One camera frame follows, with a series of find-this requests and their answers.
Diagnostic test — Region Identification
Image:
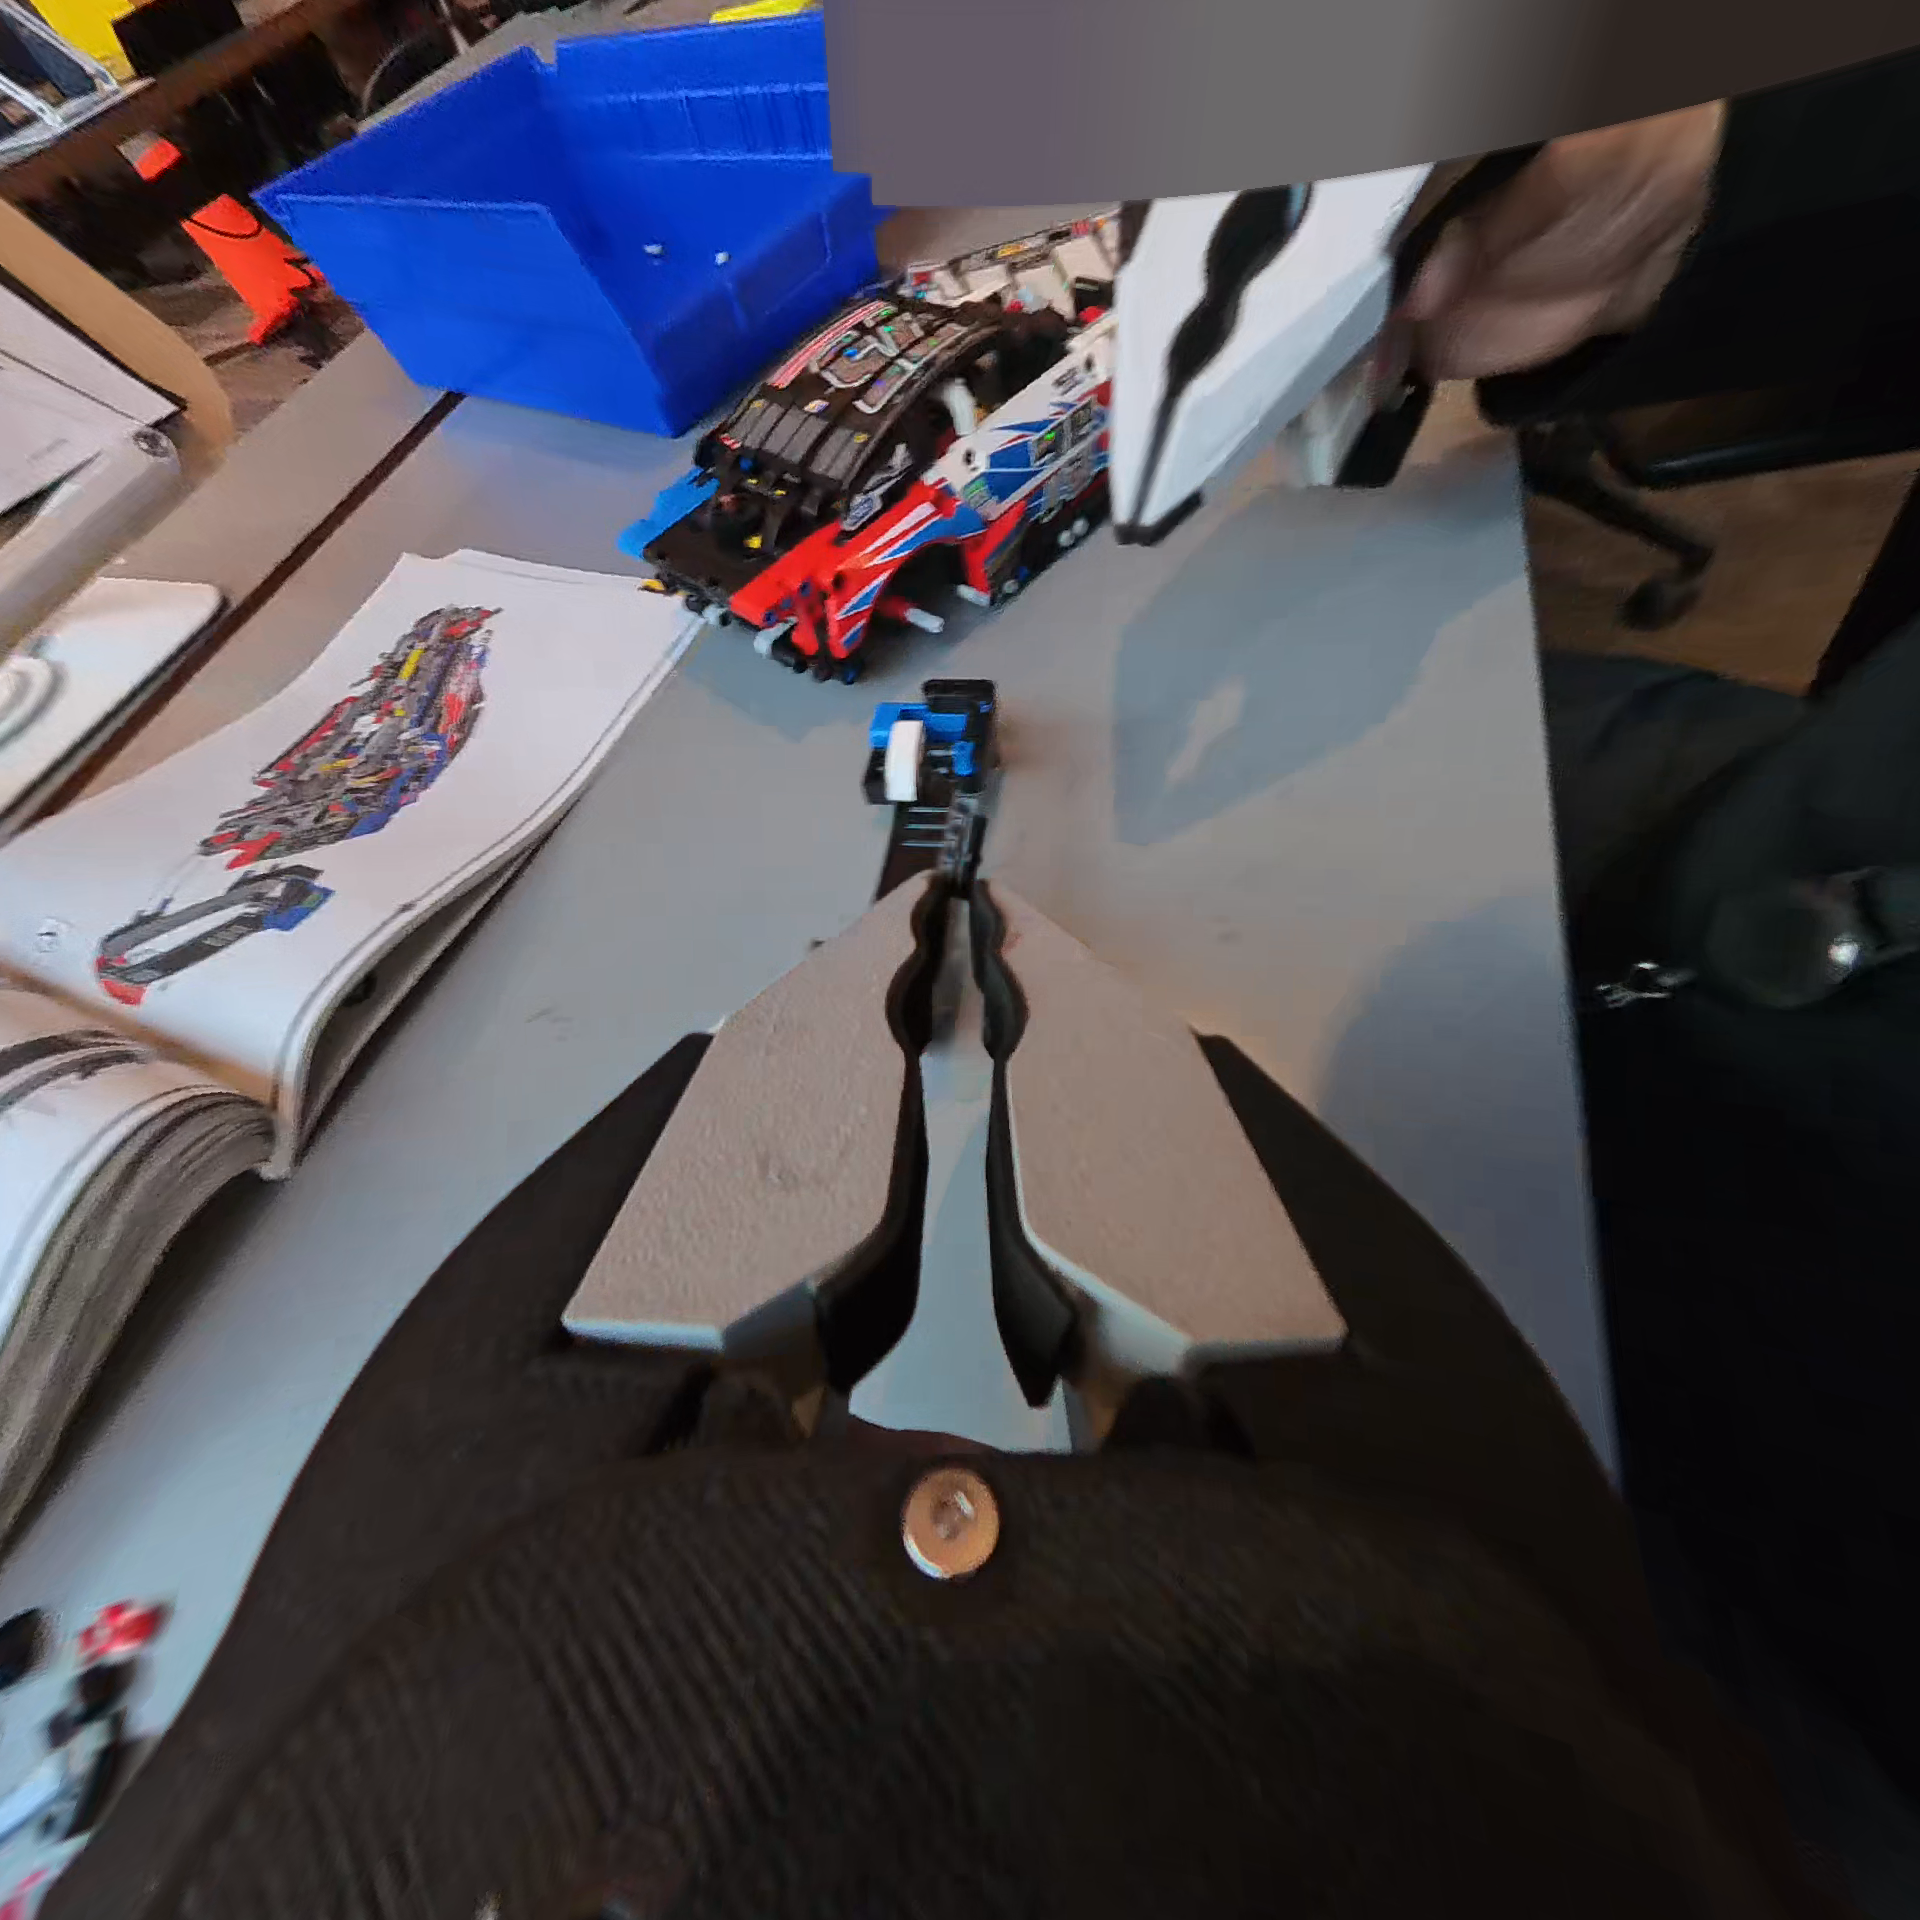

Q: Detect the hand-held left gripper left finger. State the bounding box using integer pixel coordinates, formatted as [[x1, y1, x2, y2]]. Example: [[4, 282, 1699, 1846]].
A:
[[562, 876, 945, 1383]]

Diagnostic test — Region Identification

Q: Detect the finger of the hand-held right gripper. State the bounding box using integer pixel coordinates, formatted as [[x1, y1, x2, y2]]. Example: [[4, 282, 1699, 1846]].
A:
[[1110, 191, 1226, 547], [1153, 169, 1435, 535]]

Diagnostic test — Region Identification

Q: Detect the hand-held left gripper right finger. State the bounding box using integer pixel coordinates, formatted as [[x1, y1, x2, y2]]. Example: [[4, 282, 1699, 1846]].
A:
[[976, 876, 1351, 1412]]

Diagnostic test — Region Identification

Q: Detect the red black toy race car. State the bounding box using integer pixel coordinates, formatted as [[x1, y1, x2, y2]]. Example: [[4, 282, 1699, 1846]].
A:
[[625, 226, 1129, 678]]

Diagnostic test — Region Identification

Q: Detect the small toy brick assembly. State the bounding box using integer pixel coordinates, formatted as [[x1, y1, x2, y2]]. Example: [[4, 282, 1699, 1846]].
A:
[[864, 678, 1008, 1053]]

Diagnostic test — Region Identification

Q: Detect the pile of small brick pieces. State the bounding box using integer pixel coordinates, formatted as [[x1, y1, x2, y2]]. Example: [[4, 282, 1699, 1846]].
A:
[[0, 1600, 175, 1863]]

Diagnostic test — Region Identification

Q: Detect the grey desk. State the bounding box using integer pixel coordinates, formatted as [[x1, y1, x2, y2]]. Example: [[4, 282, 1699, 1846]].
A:
[[0, 211, 1623, 1863]]

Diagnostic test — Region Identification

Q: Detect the person's right hand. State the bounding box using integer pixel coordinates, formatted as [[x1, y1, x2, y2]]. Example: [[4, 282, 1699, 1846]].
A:
[[1396, 106, 1730, 387]]

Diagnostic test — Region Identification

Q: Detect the open instruction booklet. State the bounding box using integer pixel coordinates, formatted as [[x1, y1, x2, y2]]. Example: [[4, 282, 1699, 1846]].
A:
[[0, 551, 709, 1533]]

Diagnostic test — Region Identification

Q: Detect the blue storage bin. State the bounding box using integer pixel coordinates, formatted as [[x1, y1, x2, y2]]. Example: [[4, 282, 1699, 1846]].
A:
[[256, 17, 879, 439]]

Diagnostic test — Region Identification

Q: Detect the person's black clothing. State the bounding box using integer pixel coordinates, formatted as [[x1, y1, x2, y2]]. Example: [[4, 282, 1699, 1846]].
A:
[[1546, 451, 1920, 1920]]

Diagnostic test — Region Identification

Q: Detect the white stand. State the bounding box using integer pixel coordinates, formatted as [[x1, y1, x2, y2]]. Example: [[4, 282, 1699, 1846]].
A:
[[0, 571, 228, 829]]

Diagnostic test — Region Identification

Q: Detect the orange cone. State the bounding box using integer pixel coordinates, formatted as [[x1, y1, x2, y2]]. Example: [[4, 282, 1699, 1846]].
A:
[[181, 197, 324, 349]]

